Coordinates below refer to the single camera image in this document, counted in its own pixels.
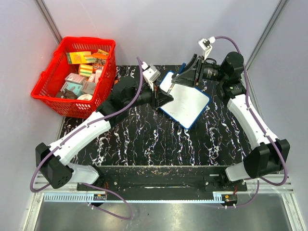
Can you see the blue-framed whiteboard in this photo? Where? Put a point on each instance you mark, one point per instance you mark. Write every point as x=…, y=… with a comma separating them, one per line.
x=187, y=106

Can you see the white tape roll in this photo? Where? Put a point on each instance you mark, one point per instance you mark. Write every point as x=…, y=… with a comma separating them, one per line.
x=85, y=97

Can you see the teal white box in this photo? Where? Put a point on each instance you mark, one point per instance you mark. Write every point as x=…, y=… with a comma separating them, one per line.
x=75, y=88

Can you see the orange snack packet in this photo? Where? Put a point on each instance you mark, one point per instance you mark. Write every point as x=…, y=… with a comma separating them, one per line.
x=100, y=57

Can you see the yellow green box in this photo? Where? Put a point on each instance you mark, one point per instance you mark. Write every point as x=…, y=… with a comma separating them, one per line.
x=80, y=57

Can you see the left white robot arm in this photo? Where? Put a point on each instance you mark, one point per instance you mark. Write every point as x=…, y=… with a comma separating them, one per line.
x=54, y=161

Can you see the aluminium frame rail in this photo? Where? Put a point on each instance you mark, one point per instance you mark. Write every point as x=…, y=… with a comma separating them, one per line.
x=138, y=194

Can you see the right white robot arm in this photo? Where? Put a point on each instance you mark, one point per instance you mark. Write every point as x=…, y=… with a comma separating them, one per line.
x=269, y=153

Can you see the pink white box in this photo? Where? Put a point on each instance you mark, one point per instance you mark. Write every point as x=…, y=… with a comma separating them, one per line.
x=75, y=78

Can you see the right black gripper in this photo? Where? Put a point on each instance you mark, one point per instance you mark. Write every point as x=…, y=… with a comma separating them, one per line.
x=192, y=73

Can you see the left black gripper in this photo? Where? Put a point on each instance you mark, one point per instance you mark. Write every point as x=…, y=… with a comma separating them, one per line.
x=160, y=97

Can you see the red plastic shopping basket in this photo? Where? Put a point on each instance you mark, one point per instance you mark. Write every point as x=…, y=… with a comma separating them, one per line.
x=52, y=79

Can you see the striped yellow sponge pack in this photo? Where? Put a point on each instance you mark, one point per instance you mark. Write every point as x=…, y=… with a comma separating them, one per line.
x=85, y=70

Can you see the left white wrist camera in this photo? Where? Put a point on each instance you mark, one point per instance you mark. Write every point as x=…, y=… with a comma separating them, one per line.
x=150, y=74

